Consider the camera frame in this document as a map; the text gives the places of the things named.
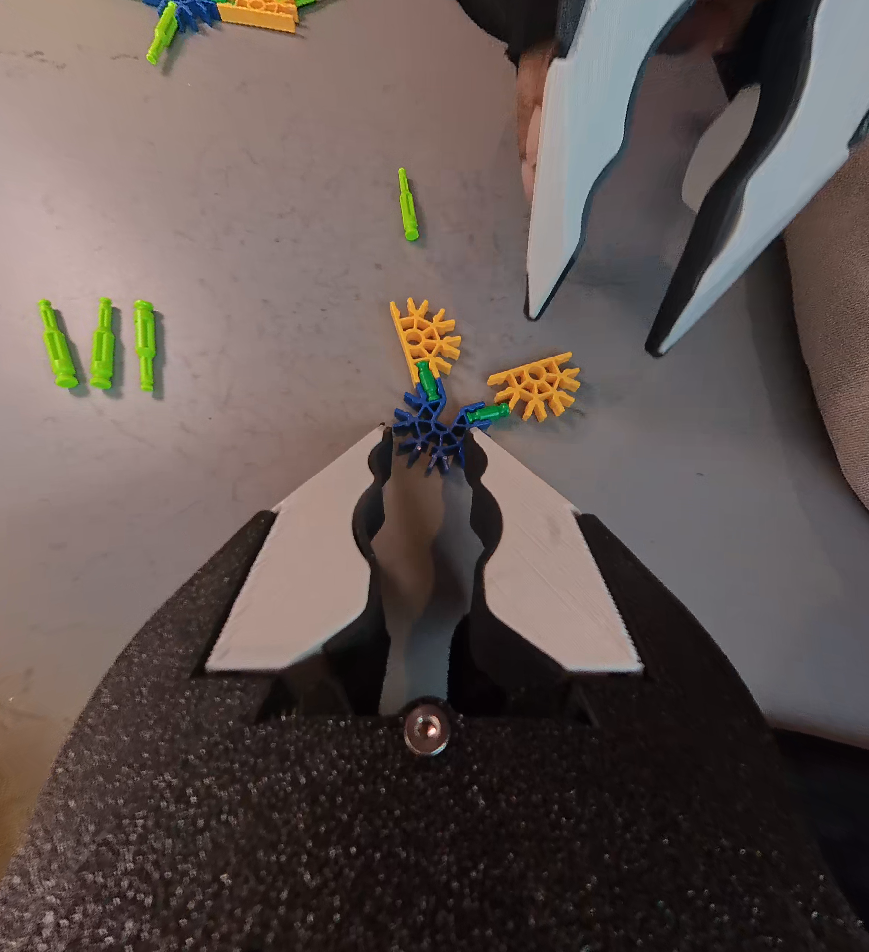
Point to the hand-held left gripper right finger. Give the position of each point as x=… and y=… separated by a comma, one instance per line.
x=553, y=587

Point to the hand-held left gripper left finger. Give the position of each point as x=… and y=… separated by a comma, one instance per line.
x=300, y=587

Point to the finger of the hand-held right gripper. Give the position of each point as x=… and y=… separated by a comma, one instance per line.
x=836, y=74
x=583, y=134

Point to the dark green short toy rod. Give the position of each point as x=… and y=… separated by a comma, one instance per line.
x=427, y=381
x=492, y=413

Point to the light green toy rod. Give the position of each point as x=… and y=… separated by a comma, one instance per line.
x=103, y=349
x=407, y=208
x=144, y=342
x=56, y=349

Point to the blue toy connector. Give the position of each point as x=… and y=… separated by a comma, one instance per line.
x=434, y=435

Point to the yellow toy connector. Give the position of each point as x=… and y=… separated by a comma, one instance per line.
x=537, y=385
x=425, y=338

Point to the grey desk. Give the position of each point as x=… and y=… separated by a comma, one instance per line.
x=256, y=223

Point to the person's right hand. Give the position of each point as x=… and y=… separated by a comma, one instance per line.
x=531, y=111

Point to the person's beige sweater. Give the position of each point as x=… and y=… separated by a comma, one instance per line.
x=865, y=372

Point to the assembled toy model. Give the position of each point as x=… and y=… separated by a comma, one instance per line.
x=256, y=13

